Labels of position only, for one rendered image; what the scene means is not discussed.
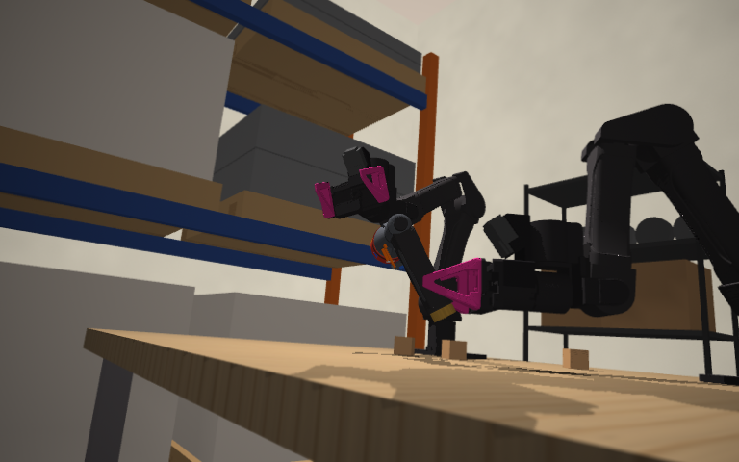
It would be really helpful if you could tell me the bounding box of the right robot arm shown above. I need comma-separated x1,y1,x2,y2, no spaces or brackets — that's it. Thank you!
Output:
342,146,486,356

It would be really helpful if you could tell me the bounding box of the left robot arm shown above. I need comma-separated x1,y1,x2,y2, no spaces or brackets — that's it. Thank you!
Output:
483,104,739,317

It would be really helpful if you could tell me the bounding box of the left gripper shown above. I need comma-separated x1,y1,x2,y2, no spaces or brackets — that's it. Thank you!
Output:
422,258,537,315

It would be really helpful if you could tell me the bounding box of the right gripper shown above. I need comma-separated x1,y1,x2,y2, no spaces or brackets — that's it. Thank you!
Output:
315,166,389,219

